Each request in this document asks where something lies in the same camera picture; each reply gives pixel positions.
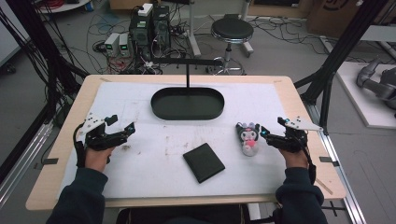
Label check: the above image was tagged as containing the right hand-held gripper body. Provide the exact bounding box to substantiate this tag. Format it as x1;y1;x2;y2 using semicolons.
267;116;324;154

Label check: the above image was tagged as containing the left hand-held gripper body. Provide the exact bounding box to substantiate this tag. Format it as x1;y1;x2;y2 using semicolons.
78;112;125;152

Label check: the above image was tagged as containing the grey black plush toy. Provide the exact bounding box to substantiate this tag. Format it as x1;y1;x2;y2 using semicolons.
235;121;262;158

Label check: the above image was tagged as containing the black oval tray with stand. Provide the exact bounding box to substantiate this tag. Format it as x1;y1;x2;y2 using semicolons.
150;57;226;121

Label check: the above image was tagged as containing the black wallet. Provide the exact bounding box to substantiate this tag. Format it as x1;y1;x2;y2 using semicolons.
182;142;226;185

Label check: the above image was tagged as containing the person's left hand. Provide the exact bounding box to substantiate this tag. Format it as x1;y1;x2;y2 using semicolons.
84;146;115;173

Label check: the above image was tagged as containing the person's right hand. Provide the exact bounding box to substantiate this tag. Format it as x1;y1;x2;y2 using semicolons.
277;147;310;171

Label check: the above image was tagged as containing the white table mat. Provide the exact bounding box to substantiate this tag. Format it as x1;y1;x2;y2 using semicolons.
56;80;290;201

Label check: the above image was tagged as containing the wooden table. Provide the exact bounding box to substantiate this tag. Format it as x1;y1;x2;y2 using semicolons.
24;74;347;212

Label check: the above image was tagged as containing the black tape piece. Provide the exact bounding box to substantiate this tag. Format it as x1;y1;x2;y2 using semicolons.
34;157;60;171
318;156;341;168

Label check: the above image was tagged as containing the grey power supply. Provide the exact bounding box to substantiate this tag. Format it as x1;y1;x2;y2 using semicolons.
118;33;132;58
104;32;121;58

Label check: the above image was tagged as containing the white base board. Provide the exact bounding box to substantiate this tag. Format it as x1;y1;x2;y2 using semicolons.
335;61;396;131

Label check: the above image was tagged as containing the white desk leg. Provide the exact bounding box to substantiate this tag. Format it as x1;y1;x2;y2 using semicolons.
240;0;255;59
186;0;203;59

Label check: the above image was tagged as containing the black computer tower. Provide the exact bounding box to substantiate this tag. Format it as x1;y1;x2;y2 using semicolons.
128;11;154;61
151;5;172;50

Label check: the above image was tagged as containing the black round stool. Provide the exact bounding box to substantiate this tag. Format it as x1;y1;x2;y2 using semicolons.
205;16;255;77

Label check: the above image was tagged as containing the white box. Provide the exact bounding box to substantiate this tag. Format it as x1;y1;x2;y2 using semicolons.
137;2;154;18

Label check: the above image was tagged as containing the cardboard box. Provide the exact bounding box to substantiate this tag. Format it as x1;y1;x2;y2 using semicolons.
305;0;396;39

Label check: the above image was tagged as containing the white round table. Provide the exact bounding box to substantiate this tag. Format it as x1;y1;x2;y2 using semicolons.
35;0;92;15

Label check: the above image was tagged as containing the white panel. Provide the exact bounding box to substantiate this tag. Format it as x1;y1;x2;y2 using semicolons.
0;7;31;68

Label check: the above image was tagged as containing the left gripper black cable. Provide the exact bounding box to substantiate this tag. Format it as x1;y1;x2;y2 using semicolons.
72;122;87;169

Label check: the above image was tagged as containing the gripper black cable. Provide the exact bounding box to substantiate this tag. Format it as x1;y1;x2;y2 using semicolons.
72;122;87;169
298;135;318;185

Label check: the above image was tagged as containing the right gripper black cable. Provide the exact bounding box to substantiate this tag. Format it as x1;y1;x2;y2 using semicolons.
298;135;318;185

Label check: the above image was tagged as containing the aluminium rail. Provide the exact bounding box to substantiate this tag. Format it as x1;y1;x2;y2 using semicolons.
0;121;54;208
305;103;368;224

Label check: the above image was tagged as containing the tangle of floor cables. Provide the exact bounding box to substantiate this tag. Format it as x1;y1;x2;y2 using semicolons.
248;15;331;57

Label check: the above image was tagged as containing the black frame post with cables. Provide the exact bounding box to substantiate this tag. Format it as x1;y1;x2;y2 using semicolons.
0;0;90;125

